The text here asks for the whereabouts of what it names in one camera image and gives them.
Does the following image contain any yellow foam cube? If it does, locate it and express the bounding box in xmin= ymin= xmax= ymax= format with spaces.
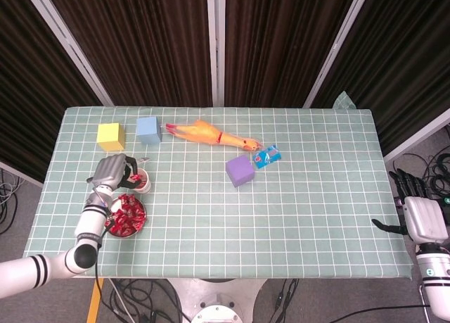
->
xmin=96 ymin=122 xmax=126 ymax=153

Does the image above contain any dark brown partition panel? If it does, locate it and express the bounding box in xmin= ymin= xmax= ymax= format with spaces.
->
xmin=311 ymin=0 xmax=450 ymax=155
xmin=41 ymin=0 xmax=214 ymax=108
xmin=224 ymin=0 xmax=361 ymax=108
xmin=0 ymin=0 xmax=103 ymax=183

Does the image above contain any orange rubber chicken toy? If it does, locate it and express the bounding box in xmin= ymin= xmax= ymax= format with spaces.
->
xmin=165 ymin=119 xmax=264 ymax=153

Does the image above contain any green checked tablecloth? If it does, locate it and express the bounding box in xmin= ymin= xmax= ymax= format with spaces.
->
xmin=18 ymin=90 xmax=414 ymax=281

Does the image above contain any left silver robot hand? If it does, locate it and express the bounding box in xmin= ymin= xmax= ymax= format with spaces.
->
xmin=86 ymin=153 xmax=141 ymax=192

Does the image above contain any long black cable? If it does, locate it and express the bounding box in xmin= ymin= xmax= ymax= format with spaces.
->
xmin=328 ymin=303 xmax=432 ymax=323

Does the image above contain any grey floor cable bundle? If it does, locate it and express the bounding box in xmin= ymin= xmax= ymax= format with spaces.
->
xmin=0 ymin=167 xmax=24 ymax=236

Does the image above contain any metal bowl of red candies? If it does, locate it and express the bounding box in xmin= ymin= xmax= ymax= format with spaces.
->
xmin=105 ymin=193 xmax=148 ymax=239

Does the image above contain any white partition frame post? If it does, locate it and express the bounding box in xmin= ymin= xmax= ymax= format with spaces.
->
xmin=206 ymin=0 xmax=226 ymax=108
xmin=20 ymin=0 xmax=115 ymax=108
xmin=302 ymin=0 xmax=374 ymax=108

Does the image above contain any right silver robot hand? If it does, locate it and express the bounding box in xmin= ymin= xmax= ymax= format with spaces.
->
xmin=371 ymin=167 xmax=450 ymax=245

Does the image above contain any yellow floor tape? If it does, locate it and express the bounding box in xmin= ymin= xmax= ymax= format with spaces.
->
xmin=86 ymin=278 xmax=105 ymax=323

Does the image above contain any white partition base rail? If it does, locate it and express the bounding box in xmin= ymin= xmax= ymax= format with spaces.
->
xmin=0 ymin=160 xmax=45 ymax=189
xmin=382 ymin=107 xmax=450 ymax=164

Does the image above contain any black cable with inline plug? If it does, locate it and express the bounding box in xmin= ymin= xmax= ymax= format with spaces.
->
xmin=266 ymin=279 xmax=300 ymax=323

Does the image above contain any white paper cup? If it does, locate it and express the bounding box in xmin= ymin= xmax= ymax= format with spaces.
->
xmin=124 ymin=167 xmax=153 ymax=194

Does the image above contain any purple foam cube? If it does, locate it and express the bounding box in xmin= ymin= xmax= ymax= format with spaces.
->
xmin=225 ymin=153 xmax=256 ymax=189

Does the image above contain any black floor cable bundle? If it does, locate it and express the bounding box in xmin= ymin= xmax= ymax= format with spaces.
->
xmin=80 ymin=277 xmax=193 ymax=323
xmin=390 ymin=124 xmax=450 ymax=199

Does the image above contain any black box with green light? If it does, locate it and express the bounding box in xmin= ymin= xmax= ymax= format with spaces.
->
xmin=439 ymin=195 xmax=450 ymax=229

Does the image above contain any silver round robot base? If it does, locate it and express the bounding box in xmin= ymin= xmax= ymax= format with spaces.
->
xmin=168 ymin=279 xmax=268 ymax=323

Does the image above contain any blue snack packet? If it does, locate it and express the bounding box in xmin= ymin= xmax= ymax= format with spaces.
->
xmin=252 ymin=144 xmax=282 ymax=170

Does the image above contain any light blue foam cube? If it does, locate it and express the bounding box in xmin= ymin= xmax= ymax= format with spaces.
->
xmin=135 ymin=116 xmax=163 ymax=146

